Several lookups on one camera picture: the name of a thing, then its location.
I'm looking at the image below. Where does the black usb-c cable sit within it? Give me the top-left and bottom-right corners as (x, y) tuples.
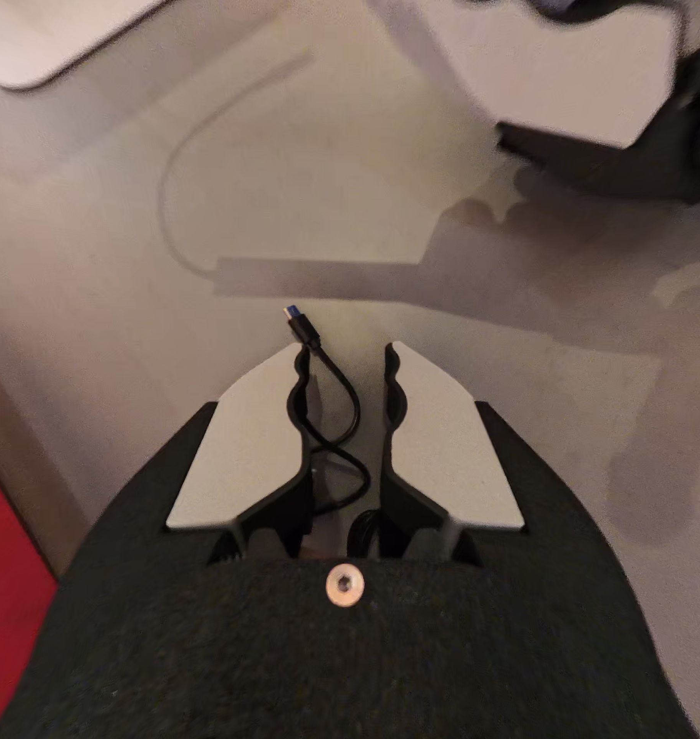
(282, 305), (381, 560)

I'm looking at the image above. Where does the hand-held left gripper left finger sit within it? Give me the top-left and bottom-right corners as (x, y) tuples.
(165, 341), (316, 560)

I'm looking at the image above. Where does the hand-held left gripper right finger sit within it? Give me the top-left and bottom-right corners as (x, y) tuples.
(379, 341), (526, 561)

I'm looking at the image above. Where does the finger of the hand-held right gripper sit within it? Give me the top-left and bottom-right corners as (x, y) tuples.
(379, 0), (683, 169)

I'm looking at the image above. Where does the white tablet stand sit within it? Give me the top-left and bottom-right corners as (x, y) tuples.
(0, 0), (172, 90)

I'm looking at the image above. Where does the red plastic bin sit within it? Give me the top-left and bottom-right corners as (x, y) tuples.
(0, 456), (59, 734)

